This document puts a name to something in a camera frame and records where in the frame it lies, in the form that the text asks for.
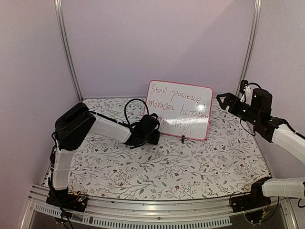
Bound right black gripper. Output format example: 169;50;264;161
217;93;260;125

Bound pink-framed whiteboard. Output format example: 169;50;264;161
146;80;214;141

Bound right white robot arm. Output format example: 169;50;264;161
216;88;305;208

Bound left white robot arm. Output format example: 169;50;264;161
48;102;160;207

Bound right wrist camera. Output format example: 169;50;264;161
240;80;252;103

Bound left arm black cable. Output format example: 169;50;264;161
123;98;150;134

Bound rear aluminium table rail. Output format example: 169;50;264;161
82;95;236;100

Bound front aluminium rail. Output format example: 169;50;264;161
21;185;300;229

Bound right aluminium frame post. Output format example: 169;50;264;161
235;0;262;96

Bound aluminium frame post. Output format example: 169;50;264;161
235;0;262;96
54;0;83;101

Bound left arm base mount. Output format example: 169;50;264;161
46;189;88;212

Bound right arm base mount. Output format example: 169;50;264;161
229;191;272;225

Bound left aluminium frame post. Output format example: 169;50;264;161
54;0;83;101

